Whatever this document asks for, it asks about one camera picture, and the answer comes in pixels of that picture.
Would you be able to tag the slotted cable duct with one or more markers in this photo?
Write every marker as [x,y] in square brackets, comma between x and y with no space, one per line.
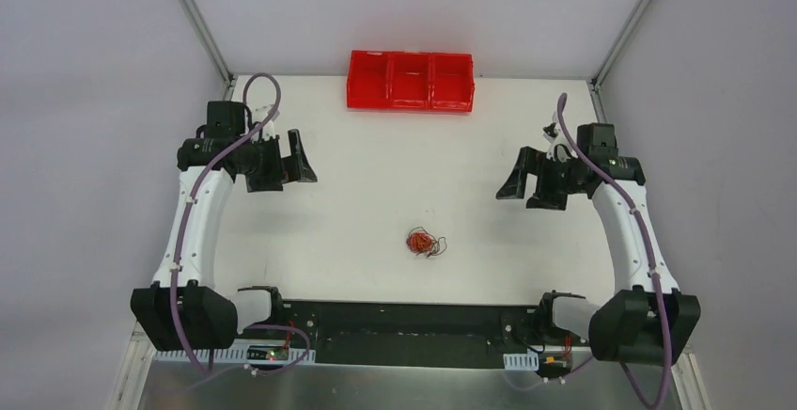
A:
[260,353]
[528,361]

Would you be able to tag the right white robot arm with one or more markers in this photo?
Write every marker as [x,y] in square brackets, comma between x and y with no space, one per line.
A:
[648,320]

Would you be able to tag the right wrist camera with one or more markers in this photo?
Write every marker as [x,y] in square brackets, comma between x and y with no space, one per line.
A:
[559,146]

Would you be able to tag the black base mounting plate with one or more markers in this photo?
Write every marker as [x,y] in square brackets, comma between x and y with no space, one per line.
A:
[424,335]

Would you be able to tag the left slotted cable duct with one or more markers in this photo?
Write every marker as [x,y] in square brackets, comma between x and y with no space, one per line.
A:
[260,353]

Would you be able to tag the right slotted cable duct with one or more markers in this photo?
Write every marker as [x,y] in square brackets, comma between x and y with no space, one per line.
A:
[528,361]

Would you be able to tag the red three-compartment bin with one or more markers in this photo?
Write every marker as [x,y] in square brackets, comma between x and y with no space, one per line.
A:
[415,81]

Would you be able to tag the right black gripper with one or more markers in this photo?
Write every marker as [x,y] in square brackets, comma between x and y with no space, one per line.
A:
[539,178]

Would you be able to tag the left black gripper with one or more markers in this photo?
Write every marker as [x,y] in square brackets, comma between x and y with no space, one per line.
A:
[285,164]

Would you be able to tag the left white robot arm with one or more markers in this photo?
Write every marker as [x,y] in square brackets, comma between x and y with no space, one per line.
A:
[181,309]

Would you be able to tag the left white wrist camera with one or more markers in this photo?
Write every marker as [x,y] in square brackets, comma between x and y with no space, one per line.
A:
[261,113]

